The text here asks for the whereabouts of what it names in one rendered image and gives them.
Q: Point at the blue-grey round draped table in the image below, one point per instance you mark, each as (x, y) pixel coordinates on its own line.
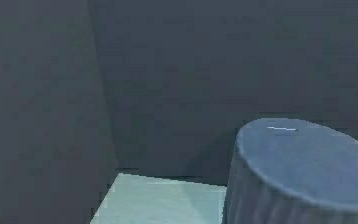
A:
(297, 173)

